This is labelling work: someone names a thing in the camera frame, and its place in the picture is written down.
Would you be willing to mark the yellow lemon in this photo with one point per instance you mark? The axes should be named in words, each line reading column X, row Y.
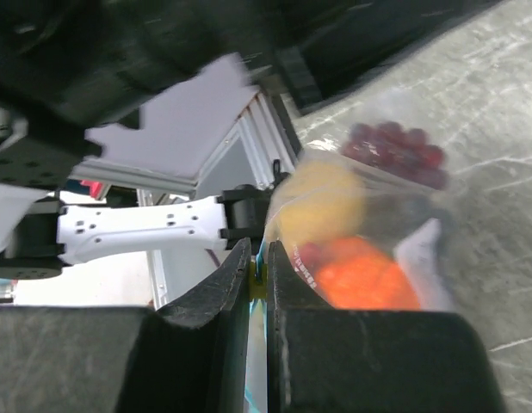
column 319, row 202

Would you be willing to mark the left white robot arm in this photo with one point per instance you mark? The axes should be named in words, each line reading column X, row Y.
column 74, row 77

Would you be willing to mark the red chili pepper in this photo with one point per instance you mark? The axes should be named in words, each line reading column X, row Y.
column 309, row 256

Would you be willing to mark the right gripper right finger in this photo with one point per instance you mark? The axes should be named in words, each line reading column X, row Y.
column 321, row 359

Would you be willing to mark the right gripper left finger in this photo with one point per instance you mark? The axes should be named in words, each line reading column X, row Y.
column 188, row 356

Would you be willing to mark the clear zip top bag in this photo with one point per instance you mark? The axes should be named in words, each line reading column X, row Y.
column 405, row 220

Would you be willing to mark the orange tangerine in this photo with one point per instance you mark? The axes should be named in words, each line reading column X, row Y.
column 352, row 274

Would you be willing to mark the red grape bunch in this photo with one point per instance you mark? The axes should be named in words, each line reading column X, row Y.
column 406, row 153

